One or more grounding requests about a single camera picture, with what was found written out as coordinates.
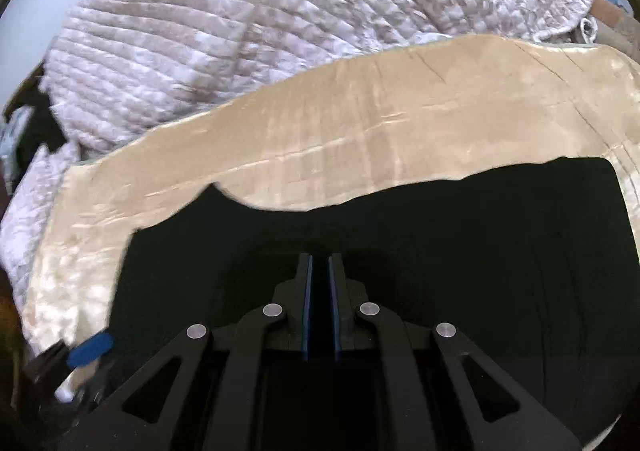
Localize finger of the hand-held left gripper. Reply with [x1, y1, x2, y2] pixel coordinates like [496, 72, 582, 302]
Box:
[25, 331, 114, 383]

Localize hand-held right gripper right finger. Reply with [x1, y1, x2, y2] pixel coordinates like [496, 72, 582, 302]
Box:
[328, 253, 583, 451]

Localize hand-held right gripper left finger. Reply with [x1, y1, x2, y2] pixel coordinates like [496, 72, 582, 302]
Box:
[60, 253, 313, 451]

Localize black pants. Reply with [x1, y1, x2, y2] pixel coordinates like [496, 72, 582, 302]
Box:
[112, 156, 640, 451]

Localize beige velvet blanket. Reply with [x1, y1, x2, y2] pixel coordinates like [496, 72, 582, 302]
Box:
[22, 33, 640, 402]

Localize pale quilted bedspread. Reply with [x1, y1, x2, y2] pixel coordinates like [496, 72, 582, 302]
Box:
[0, 0, 601, 317]

